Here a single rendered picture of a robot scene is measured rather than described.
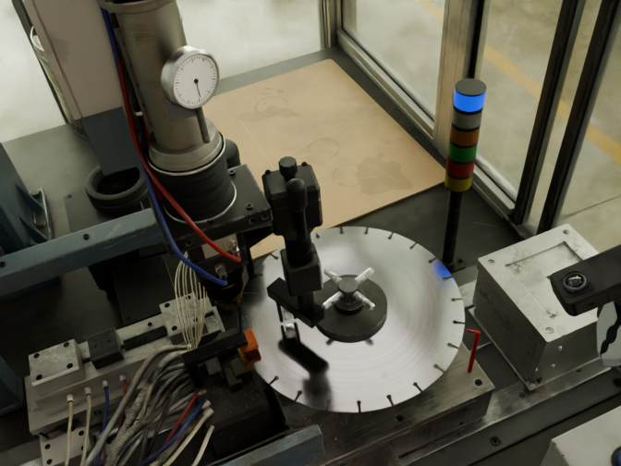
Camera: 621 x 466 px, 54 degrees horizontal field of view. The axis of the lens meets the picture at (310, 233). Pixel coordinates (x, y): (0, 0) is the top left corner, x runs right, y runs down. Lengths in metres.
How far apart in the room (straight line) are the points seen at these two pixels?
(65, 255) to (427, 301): 0.53
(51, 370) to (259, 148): 0.75
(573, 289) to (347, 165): 0.85
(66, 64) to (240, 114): 1.07
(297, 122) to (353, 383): 0.88
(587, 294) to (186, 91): 0.43
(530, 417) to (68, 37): 0.84
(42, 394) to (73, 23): 0.63
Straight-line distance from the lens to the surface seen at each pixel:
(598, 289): 0.67
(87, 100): 0.61
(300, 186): 0.59
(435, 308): 0.90
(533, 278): 1.03
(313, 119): 1.57
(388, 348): 0.86
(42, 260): 0.95
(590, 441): 0.90
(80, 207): 1.19
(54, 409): 1.08
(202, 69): 0.52
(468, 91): 0.94
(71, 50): 0.59
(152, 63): 0.53
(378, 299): 0.89
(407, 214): 1.31
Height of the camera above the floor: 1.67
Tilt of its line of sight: 46 degrees down
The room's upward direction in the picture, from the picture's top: 6 degrees counter-clockwise
